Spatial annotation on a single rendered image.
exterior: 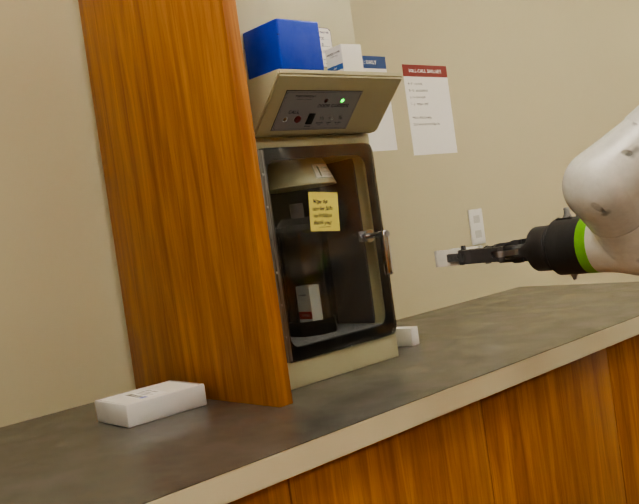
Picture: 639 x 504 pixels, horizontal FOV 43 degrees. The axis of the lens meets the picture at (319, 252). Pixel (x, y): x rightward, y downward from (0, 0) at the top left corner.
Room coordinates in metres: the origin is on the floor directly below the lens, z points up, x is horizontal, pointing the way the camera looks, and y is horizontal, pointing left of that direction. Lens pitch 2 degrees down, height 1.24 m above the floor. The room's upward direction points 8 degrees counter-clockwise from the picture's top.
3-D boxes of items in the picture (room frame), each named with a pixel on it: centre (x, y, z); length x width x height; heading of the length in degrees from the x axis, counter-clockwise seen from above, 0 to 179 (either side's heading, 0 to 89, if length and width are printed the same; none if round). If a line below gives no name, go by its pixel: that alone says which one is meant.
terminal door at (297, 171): (1.57, -0.02, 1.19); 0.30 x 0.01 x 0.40; 131
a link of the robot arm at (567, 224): (1.30, -0.41, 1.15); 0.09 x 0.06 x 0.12; 132
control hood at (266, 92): (1.53, -0.06, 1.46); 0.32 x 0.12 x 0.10; 132
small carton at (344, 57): (1.57, -0.10, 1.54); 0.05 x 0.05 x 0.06; 37
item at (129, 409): (1.45, 0.34, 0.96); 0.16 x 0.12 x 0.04; 131
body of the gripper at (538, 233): (1.35, -0.36, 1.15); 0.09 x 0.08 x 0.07; 42
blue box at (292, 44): (1.47, 0.01, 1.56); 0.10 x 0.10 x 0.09; 42
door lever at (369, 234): (1.62, -0.12, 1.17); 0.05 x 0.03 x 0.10; 42
